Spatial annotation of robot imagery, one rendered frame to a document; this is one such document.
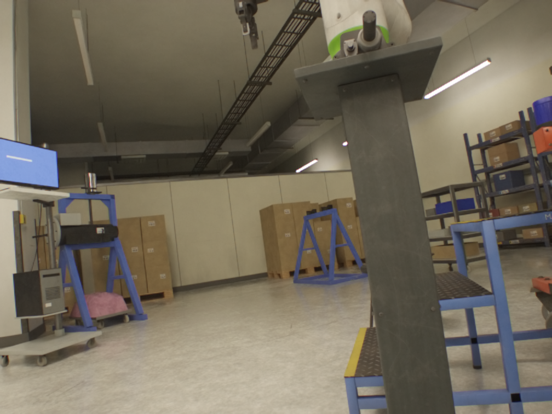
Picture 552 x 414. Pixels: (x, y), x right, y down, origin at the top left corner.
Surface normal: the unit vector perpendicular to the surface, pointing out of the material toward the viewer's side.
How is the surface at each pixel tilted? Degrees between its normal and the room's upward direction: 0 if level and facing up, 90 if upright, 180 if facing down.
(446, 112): 90
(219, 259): 90
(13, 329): 90
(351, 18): 90
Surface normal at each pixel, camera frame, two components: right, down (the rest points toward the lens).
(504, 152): -0.92, 0.09
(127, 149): 0.37, -0.15
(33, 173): 0.94, -0.16
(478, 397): -0.29, -0.05
